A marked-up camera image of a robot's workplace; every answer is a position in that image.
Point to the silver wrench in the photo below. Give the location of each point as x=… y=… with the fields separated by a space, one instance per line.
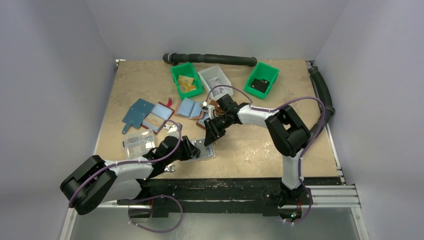
x=169 y=168

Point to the brown open card holder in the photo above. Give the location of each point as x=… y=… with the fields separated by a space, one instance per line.
x=218 y=112

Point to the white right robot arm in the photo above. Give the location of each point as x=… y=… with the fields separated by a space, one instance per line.
x=288 y=132

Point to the large green plastic bin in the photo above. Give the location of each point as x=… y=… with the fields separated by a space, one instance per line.
x=186 y=69

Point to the aluminium frame rail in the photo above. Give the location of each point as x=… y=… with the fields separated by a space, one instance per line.
x=266 y=196

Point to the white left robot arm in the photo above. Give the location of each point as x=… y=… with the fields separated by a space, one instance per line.
x=97 y=180

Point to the cream card holder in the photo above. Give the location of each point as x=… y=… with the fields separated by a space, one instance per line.
x=206 y=152

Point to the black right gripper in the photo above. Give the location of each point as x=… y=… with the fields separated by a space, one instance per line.
x=215 y=127

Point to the white translucent plastic bin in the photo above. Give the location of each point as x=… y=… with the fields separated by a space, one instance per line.
x=213 y=76

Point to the clear plastic box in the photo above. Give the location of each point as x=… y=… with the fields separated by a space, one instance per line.
x=138 y=143

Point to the blue card holder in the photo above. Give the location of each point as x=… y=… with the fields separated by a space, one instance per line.
x=136 y=114

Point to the black card in bin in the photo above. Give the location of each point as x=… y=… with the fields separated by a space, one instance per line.
x=260 y=85

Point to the gold card upper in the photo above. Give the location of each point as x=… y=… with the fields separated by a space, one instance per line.
x=185 y=79

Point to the small green plastic bin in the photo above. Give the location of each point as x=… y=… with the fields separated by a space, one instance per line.
x=262 y=71

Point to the red open card holder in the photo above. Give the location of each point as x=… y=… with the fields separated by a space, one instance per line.
x=161 y=112

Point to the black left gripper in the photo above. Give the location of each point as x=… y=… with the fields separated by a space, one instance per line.
x=187 y=154

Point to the pink open card holder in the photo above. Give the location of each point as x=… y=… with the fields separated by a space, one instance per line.
x=190 y=109

